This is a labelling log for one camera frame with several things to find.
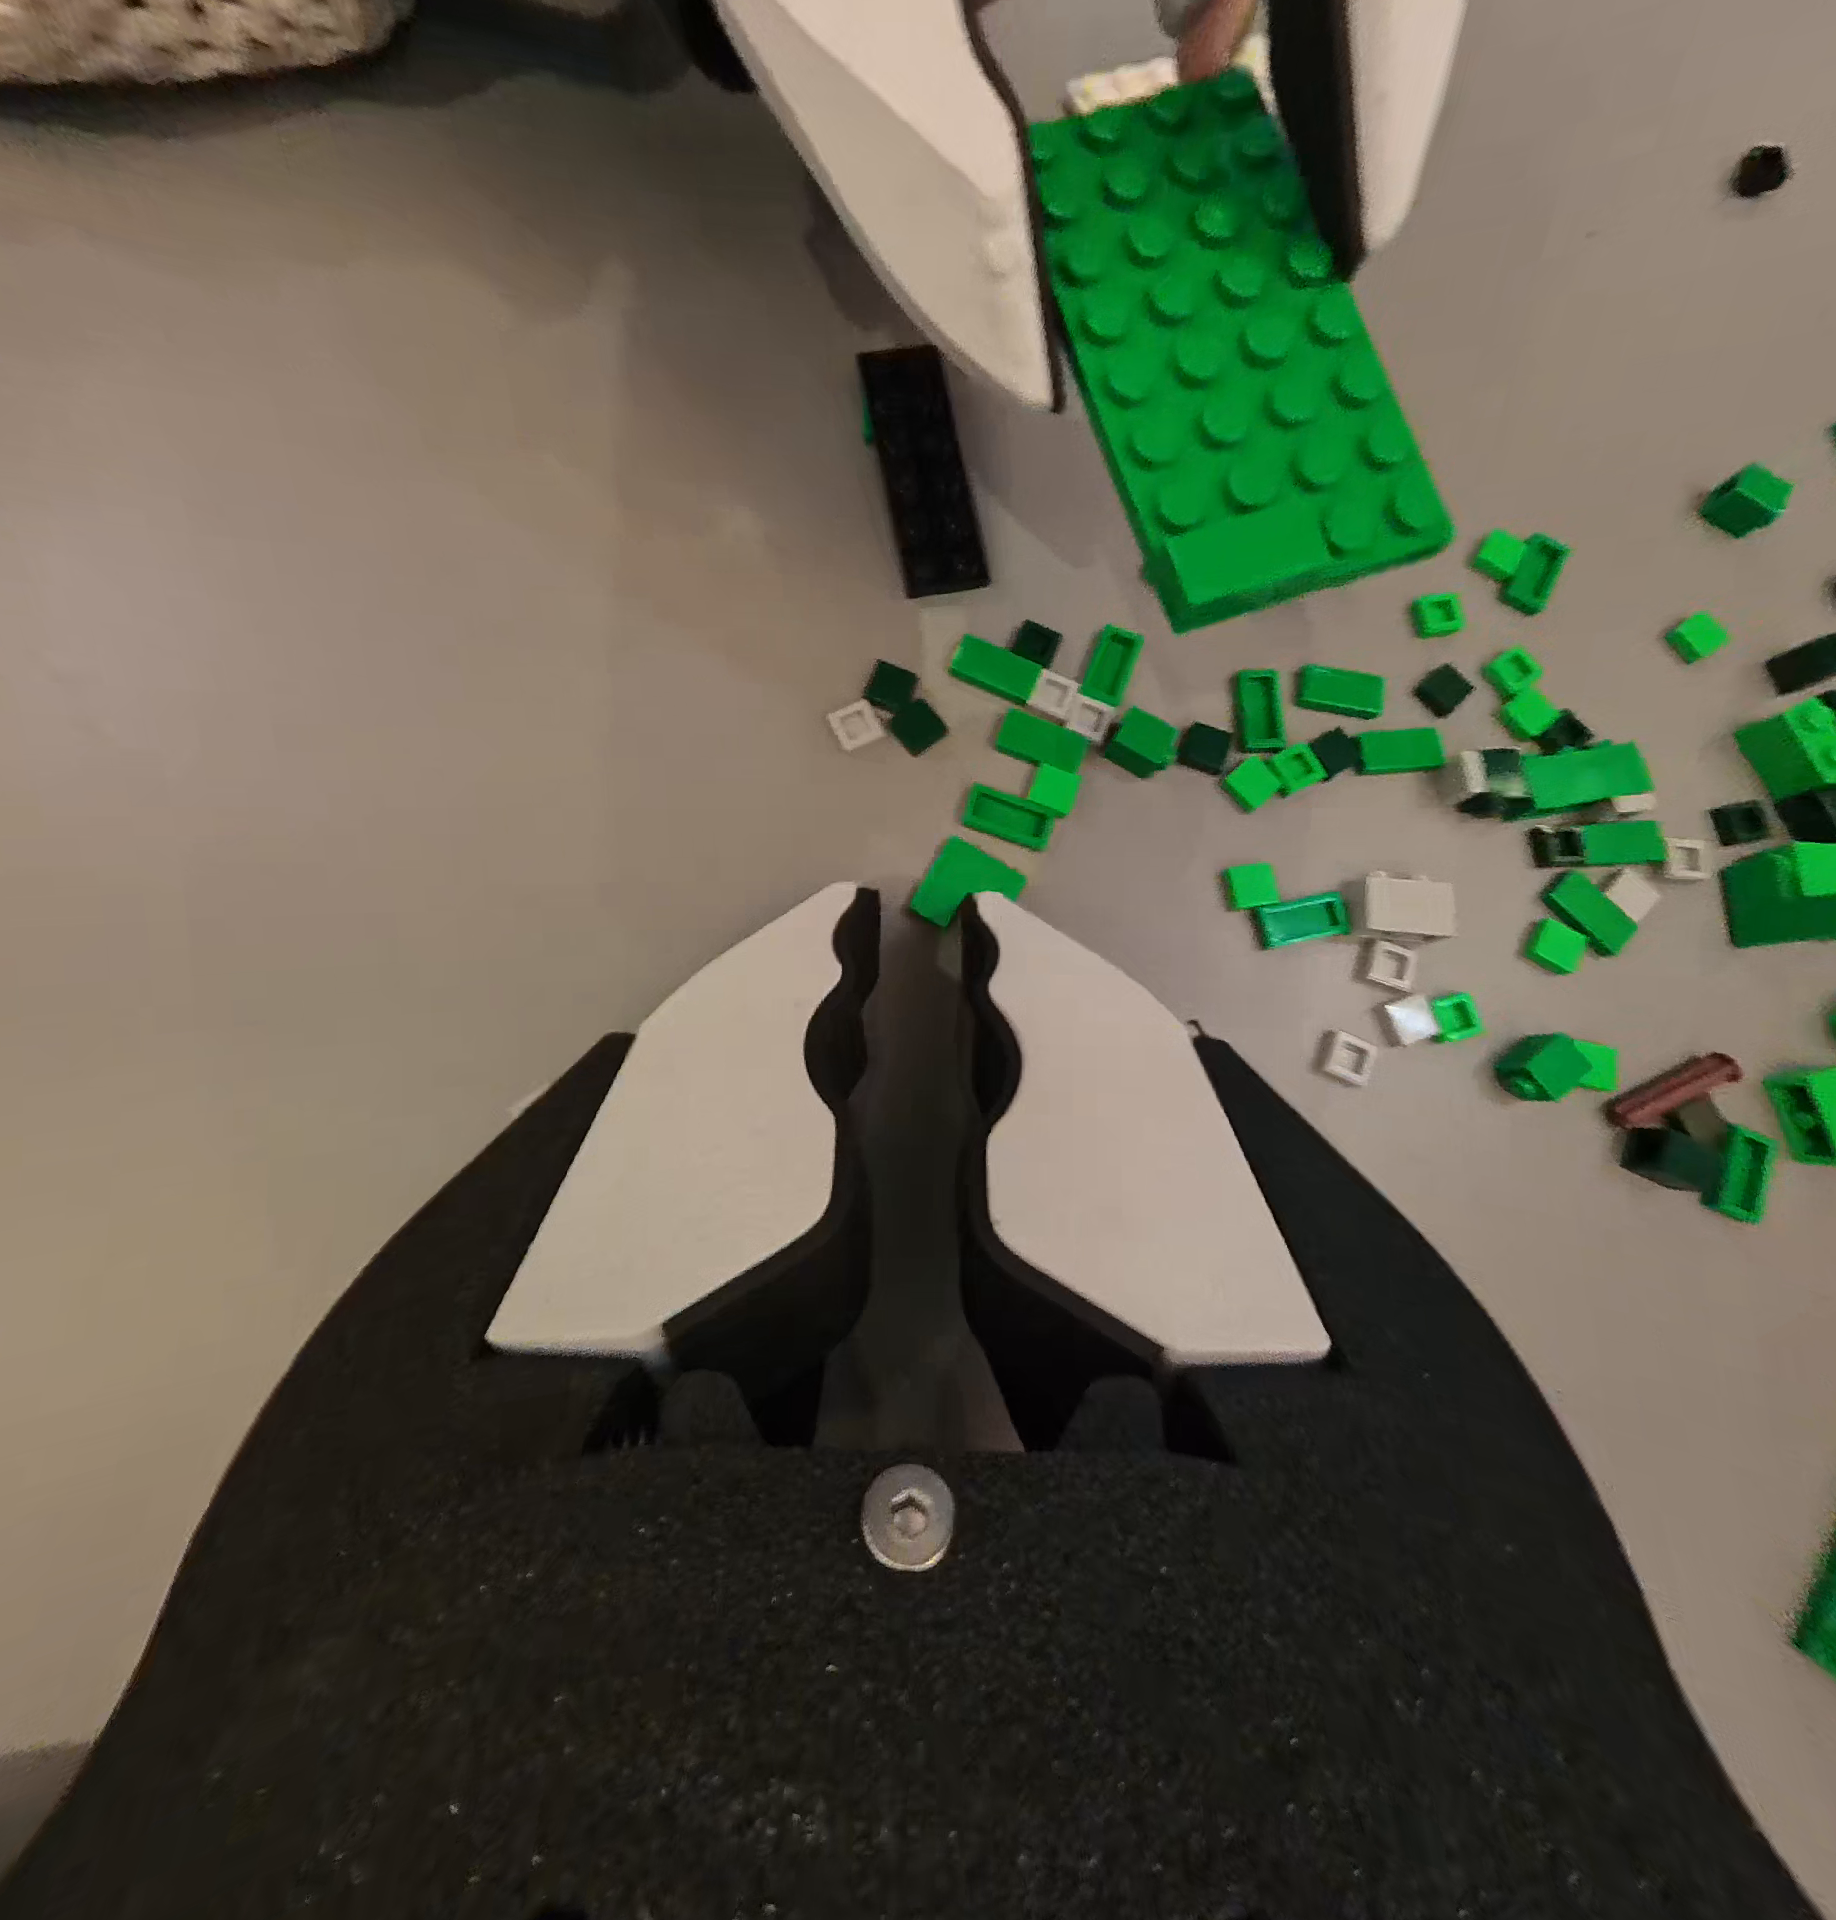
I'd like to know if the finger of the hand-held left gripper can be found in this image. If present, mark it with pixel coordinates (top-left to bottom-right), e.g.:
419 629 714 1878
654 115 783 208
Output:
704 0 1073 414
1267 0 1470 289

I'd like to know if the black lego plate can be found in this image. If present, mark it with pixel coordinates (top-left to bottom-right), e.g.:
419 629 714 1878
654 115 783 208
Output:
858 345 997 600

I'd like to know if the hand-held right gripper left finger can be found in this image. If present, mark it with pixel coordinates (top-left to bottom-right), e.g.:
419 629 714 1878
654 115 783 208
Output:
483 883 883 1448

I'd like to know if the green L-shaped lego tile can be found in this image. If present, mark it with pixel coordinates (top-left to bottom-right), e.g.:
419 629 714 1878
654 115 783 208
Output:
904 835 1029 937

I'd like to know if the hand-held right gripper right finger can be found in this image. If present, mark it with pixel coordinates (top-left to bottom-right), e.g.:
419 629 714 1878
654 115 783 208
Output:
958 891 1334 1454

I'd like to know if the grey lego brick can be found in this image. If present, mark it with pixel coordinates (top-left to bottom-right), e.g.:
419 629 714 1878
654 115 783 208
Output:
1363 871 1460 945

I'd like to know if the green lego base plate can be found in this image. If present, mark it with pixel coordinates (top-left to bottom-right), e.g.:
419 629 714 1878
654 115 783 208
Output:
1027 66 1456 637

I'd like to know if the person's left hand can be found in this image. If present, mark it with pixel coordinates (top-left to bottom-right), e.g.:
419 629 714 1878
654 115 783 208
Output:
1178 0 1265 87

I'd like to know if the pile of loose lego pieces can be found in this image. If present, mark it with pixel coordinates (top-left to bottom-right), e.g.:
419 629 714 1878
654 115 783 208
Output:
824 412 1836 1322

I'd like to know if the brown lego bar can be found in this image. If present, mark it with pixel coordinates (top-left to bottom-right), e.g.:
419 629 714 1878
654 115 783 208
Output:
1610 1053 1746 1131

